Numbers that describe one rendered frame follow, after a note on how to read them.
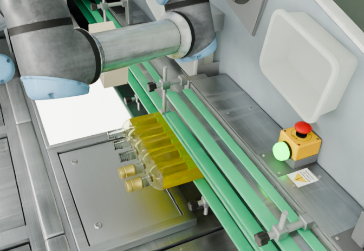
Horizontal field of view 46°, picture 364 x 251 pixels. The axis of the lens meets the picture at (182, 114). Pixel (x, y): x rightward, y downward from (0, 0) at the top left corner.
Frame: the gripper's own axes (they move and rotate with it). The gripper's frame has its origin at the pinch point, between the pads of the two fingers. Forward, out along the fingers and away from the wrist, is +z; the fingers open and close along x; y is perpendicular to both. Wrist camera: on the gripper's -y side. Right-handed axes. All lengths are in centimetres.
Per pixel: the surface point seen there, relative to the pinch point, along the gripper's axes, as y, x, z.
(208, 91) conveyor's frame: -23.1, -0.9, 25.0
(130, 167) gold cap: -34.7, 10.4, -2.3
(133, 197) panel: -36.7, 24.6, -1.3
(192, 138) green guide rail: -33.4, 5.8, 16.5
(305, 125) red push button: -53, -20, 32
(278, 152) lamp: -55, -14, 25
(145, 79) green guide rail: 2.8, 18.0, 16.5
